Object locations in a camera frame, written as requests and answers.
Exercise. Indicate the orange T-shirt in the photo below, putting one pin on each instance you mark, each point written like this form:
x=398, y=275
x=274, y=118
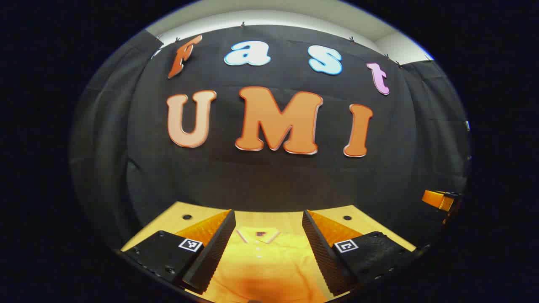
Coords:
x=261, y=269

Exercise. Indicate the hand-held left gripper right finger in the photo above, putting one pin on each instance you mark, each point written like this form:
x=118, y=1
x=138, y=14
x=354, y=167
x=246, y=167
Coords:
x=322, y=252

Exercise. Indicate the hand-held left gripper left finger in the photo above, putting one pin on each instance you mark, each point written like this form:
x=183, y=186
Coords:
x=212, y=252

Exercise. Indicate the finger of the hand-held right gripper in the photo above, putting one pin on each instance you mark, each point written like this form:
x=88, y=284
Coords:
x=438, y=200

